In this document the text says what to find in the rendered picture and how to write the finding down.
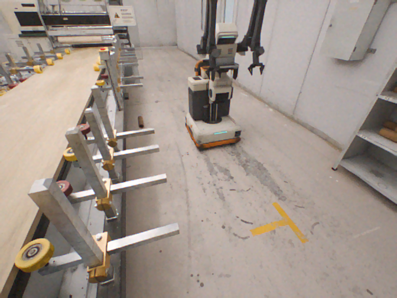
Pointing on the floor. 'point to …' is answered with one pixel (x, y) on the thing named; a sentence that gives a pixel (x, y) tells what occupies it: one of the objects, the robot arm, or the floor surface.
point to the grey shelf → (371, 122)
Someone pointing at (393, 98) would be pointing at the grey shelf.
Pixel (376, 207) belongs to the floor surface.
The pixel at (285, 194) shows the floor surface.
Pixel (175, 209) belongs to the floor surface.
